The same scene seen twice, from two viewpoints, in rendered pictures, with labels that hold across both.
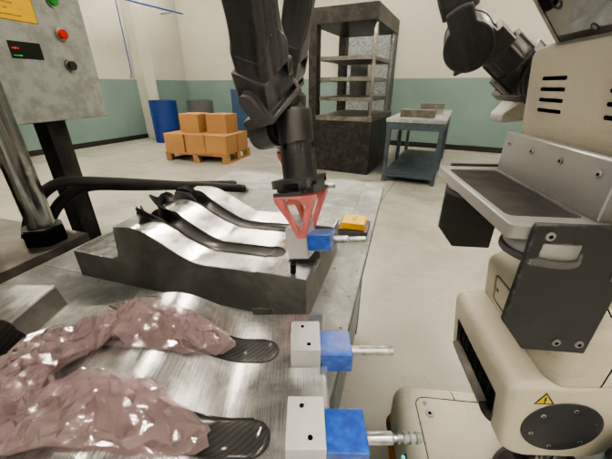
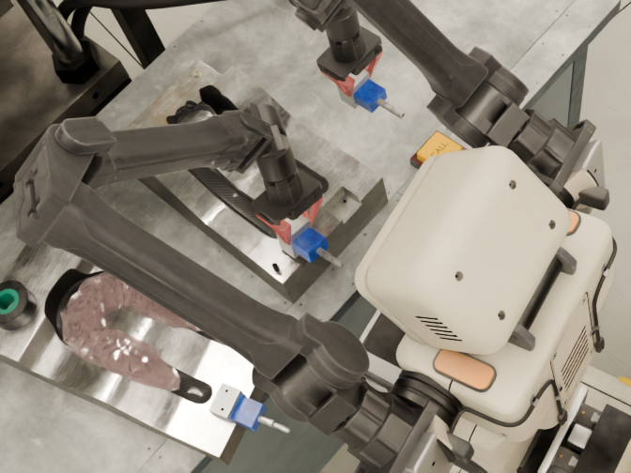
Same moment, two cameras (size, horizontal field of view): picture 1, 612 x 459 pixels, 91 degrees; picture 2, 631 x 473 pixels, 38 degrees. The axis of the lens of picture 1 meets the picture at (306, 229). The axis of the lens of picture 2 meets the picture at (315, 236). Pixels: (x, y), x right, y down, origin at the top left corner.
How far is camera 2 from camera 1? 1.23 m
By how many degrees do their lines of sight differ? 47
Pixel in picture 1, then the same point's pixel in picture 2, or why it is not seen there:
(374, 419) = not seen: hidden behind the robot
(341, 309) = (334, 297)
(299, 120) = (269, 168)
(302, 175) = (279, 205)
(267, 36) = (210, 162)
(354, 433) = (250, 415)
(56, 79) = not seen: outside the picture
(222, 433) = (189, 383)
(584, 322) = not seen: hidden behind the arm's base
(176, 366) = (168, 336)
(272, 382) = (226, 363)
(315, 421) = (229, 402)
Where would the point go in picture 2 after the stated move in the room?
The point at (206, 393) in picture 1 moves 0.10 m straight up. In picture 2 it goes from (184, 358) to (164, 336)
